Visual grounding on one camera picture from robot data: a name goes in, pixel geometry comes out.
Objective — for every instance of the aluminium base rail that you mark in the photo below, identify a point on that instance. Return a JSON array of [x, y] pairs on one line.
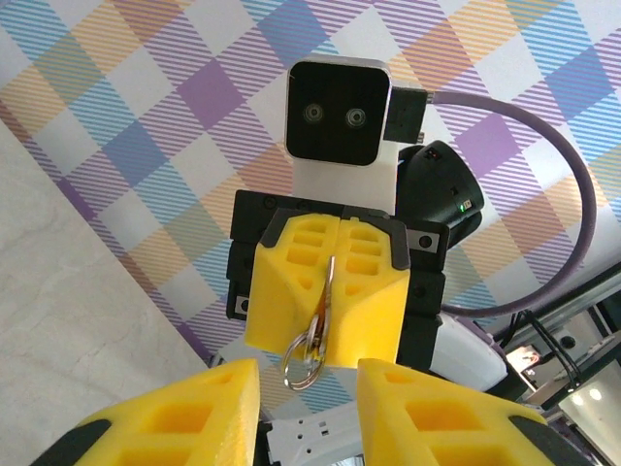
[[582, 310]]

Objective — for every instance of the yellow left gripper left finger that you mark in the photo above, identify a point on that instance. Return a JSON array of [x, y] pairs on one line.
[[160, 427]]

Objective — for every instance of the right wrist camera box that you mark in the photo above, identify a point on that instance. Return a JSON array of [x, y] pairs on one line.
[[335, 111]]

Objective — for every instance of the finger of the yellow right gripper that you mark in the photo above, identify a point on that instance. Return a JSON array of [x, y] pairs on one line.
[[369, 310], [276, 301]]

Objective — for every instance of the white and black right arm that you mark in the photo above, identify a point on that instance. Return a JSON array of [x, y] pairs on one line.
[[466, 354]]

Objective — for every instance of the metal key with rings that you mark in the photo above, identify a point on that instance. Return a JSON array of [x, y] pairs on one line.
[[324, 310]]

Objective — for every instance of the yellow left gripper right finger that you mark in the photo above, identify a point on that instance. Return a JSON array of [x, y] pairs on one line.
[[436, 432]]

